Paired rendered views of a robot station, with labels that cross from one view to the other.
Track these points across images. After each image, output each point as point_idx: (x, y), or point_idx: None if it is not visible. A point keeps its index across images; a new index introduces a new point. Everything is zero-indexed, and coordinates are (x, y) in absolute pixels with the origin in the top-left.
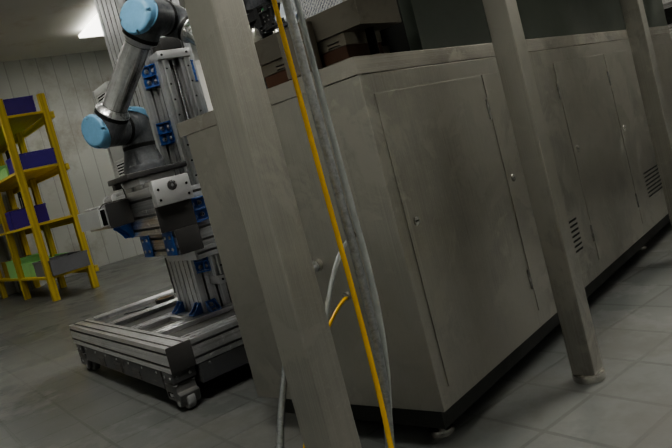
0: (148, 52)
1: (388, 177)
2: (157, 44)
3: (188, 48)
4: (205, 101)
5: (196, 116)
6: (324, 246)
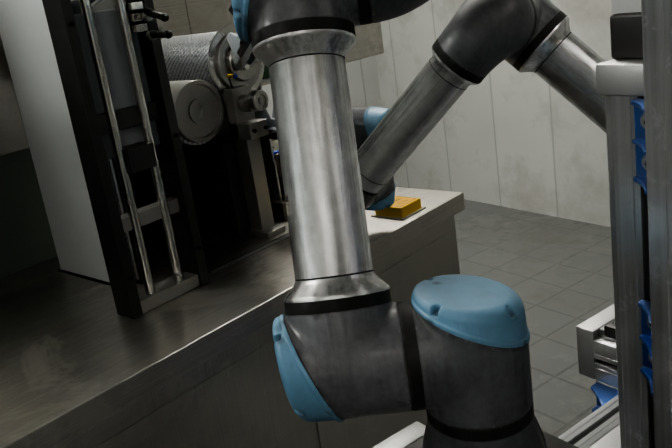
0: (539, 76)
1: None
2: (518, 69)
3: (596, 69)
4: (650, 280)
5: (427, 189)
6: None
